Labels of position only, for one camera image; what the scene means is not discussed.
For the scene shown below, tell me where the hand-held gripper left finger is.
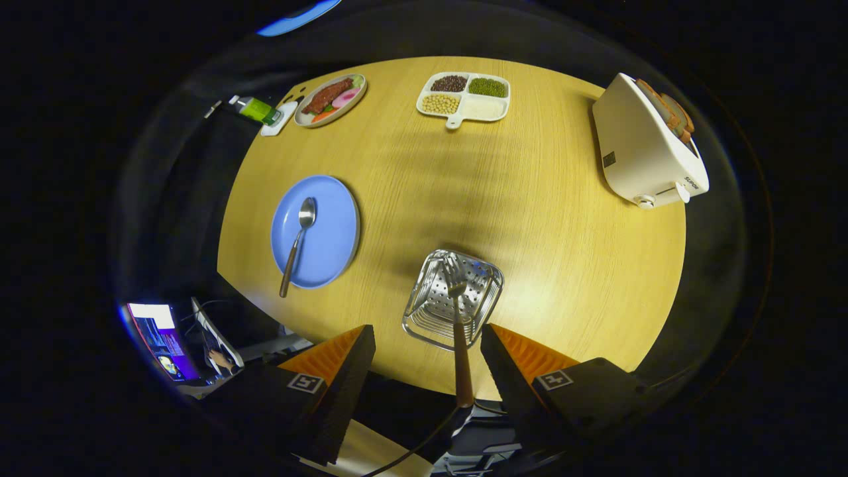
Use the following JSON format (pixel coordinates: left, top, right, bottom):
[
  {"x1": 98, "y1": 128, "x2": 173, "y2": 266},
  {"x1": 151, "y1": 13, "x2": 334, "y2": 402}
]
[{"x1": 199, "y1": 323, "x2": 376, "y2": 466}]

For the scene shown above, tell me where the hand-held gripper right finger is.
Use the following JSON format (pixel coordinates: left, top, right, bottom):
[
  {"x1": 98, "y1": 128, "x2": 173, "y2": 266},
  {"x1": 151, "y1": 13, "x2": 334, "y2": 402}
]
[{"x1": 480, "y1": 323, "x2": 663, "y2": 464}]

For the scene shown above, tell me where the metal fork with brown handle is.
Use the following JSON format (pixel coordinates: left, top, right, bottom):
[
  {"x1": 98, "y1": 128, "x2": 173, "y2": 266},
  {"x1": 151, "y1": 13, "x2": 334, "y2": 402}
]
[{"x1": 445, "y1": 258, "x2": 475, "y2": 408}]

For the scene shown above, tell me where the metal spoon with brown handle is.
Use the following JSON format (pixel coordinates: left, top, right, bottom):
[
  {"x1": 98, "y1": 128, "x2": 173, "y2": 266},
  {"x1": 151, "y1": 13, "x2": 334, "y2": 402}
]
[{"x1": 279, "y1": 197, "x2": 317, "y2": 298}]

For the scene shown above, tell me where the perforated metal cutlery basket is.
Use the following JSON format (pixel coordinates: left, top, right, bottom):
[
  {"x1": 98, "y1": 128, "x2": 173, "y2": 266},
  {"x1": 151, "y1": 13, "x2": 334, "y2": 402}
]
[{"x1": 402, "y1": 249, "x2": 504, "y2": 351}]

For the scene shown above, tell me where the open laptop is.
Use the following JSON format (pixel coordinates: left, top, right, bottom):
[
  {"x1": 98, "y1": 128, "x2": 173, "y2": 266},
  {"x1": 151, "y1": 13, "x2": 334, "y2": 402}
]
[{"x1": 191, "y1": 297, "x2": 245, "y2": 369}]

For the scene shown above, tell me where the blue round plate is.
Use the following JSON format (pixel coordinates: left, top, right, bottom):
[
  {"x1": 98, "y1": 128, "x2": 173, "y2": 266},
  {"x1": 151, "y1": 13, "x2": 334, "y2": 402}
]
[{"x1": 271, "y1": 175, "x2": 360, "y2": 290}]

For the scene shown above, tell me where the lit computer monitor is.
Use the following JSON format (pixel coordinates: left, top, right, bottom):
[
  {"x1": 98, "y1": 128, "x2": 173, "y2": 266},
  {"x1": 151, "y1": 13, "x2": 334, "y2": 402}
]
[{"x1": 127, "y1": 303, "x2": 199, "y2": 382}]

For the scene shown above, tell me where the white toaster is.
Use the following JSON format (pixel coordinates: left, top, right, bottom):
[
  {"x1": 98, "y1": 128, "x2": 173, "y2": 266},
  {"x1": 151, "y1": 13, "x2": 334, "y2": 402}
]
[{"x1": 592, "y1": 73, "x2": 710, "y2": 209}]

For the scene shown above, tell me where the white square coaster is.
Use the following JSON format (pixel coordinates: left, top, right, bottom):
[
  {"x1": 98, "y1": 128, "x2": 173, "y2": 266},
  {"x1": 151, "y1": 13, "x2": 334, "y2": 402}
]
[{"x1": 260, "y1": 101, "x2": 299, "y2": 136}]

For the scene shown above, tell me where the white divided tray with beans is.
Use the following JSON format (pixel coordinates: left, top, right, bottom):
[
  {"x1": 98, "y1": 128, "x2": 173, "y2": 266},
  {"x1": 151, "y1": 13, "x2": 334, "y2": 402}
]
[{"x1": 416, "y1": 72, "x2": 511, "y2": 129}]

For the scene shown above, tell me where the grey plate with toy food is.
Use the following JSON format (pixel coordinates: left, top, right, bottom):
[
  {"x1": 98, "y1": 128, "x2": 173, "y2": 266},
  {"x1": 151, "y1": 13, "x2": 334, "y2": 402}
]
[{"x1": 294, "y1": 74, "x2": 368, "y2": 128}]

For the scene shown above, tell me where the green label plastic bottle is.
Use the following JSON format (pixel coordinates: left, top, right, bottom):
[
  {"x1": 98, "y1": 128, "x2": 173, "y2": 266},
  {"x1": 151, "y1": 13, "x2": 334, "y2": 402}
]
[{"x1": 229, "y1": 95, "x2": 284, "y2": 127}]

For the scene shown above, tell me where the brown toast slice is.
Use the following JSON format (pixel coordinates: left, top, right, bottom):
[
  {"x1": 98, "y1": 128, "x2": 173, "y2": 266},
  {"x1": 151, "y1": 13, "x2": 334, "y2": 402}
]
[
  {"x1": 664, "y1": 93, "x2": 695, "y2": 143},
  {"x1": 636, "y1": 79, "x2": 683, "y2": 133}
]

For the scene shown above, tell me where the black cable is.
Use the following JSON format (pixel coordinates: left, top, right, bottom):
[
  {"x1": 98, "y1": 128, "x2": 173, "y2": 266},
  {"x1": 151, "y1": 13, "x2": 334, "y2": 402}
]
[{"x1": 361, "y1": 405, "x2": 461, "y2": 477}]

